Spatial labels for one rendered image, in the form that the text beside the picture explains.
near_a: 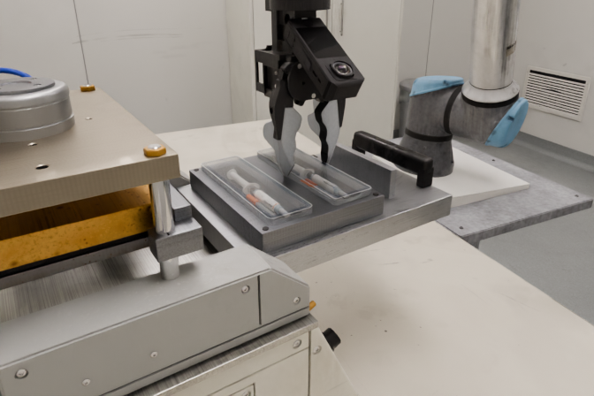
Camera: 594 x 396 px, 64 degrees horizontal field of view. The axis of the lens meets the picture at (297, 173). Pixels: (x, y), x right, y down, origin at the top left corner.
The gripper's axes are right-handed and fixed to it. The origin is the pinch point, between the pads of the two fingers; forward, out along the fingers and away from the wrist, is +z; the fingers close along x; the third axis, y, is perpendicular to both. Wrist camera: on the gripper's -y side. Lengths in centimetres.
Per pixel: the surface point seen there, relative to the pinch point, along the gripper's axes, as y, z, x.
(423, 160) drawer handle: -7.0, 0.2, -13.5
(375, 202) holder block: -9.9, 2.2, -2.6
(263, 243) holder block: -10.0, 2.7, 12.3
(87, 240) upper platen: -10.3, -3.0, 28.3
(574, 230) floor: 56, 101, -207
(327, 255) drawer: -10.9, 6.1, 5.0
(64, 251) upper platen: -10.3, -2.6, 30.0
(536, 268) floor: 46, 101, -158
